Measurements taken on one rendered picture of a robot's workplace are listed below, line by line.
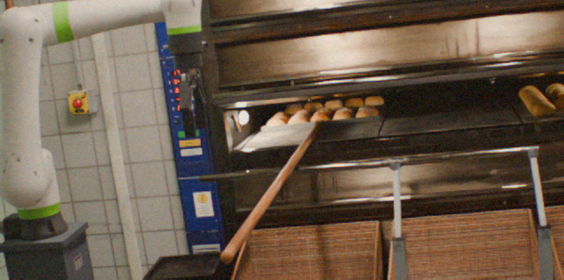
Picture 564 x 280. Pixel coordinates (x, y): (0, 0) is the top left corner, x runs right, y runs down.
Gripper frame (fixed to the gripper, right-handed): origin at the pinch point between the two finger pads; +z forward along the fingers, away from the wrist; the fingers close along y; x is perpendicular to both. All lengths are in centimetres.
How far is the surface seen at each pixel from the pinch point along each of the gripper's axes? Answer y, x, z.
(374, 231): -101, 42, 63
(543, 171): -99, 111, 44
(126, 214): -110, -63, 51
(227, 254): 31.5, 11.7, 26.2
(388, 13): -103, 55, -23
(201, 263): -88, -27, 68
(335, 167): -67, 31, 28
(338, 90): -90, 34, 4
